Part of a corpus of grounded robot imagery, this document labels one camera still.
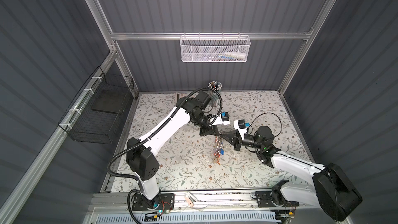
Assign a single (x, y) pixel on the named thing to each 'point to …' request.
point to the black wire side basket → (96, 111)
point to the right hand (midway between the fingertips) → (223, 137)
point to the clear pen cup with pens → (215, 100)
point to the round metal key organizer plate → (219, 149)
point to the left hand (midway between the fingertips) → (217, 132)
